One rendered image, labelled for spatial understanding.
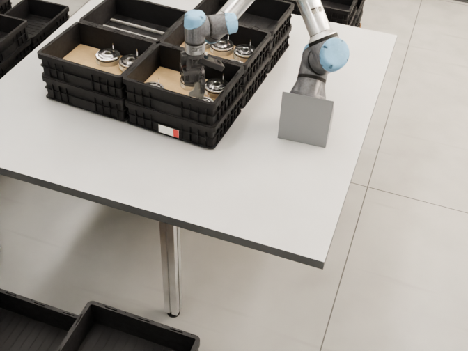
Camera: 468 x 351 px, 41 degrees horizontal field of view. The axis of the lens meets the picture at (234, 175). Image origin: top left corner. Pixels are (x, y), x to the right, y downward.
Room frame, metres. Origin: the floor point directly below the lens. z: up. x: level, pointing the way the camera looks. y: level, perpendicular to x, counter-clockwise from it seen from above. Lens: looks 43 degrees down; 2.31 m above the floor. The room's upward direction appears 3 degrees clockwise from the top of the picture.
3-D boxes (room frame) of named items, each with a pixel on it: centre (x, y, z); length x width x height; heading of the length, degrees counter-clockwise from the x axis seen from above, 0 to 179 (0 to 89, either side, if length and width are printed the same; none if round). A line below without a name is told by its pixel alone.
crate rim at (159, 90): (2.09, 0.22, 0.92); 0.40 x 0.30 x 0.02; 68
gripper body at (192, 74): (2.00, 0.17, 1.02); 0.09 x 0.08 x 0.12; 109
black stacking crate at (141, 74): (2.09, 0.22, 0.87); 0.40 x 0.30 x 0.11; 68
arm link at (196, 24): (2.00, 0.16, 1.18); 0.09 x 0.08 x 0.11; 111
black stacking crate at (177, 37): (2.37, 0.11, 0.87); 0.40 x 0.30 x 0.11; 68
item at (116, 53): (2.30, 0.56, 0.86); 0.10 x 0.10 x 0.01
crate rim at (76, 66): (2.24, 0.59, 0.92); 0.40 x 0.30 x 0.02; 68
